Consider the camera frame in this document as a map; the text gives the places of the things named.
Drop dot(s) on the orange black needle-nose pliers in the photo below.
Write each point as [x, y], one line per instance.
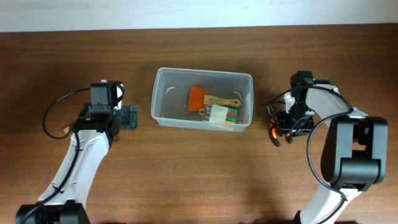
[280, 124]

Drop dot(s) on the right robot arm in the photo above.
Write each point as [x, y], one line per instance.
[346, 148]

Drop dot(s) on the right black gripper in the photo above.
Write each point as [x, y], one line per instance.
[283, 128]

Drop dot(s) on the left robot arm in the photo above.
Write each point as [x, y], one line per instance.
[91, 137]

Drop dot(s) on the clear plastic container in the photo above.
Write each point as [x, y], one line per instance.
[171, 94]

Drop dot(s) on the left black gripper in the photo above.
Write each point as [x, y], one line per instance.
[130, 116]

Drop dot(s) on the clear case coloured bits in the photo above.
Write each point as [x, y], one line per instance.
[219, 114]

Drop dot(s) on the orange scraper wooden handle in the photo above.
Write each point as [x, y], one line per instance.
[199, 98]

